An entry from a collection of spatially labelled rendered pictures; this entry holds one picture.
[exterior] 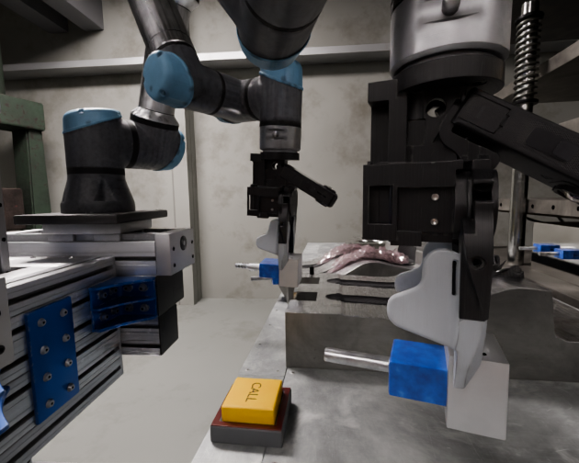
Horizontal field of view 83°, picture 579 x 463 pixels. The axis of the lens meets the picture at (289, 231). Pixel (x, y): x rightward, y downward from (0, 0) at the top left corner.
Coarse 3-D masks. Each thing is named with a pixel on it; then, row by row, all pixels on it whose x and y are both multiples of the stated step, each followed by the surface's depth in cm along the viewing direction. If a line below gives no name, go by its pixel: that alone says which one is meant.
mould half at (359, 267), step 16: (320, 256) 106; (336, 256) 97; (416, 256) 92; (304, 272) 91; (320, 272) 90; (336, 272) 86; (352, 272) 82; (368, 272) 83; (384, 272) 83; (400, 272) 84; (288, 288) 80
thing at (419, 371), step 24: (336, 360) 28; (360, 360) 27; (384, 360) 26; (408, 360) 24; (432, 360) 24; (504, 360) 22; (408, 384) 24; (432, 384) 23; (480, 384) 22; (504, 384) 21; (456, 408) 23; (480, 408) 22; (504, 408) 21; (480, 432) 22; (504, 432) 22
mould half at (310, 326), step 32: (320, 288) 62; (352, 288) 63; (384, 288) 64; (512, 288) 45; (544, 288) 46; (288, 320) 50; (320, 320) 49; (352, 320) 49; (384, 320) 48; (512, 320) 46; (544, 320) 45; (576, 320) 53; (288, 352) 51; (320, 352) 50; (384, 352) 49; (512, 352) 46; (544, 352) 46; (576, 352) 45
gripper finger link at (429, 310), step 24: (432, 264) 22; (432, 288) 22; (456, 288) 21; (408, 312) 22; (432, 312) 21; (456, 312) 21; (432, 336) 21; (456, 336) 20; (480, 336) 20; (456, 360) 21; (480, 360) 21; (456, 384) 22
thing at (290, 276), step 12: (240, 264) 64; (252, 264) 64; (264, 264) 61; (276, 264) 61; (288, 264) 60; (300, 264) 62; (264, 276) 62; (276, 276) 61; (288, 276) 60; (300, 276) 63
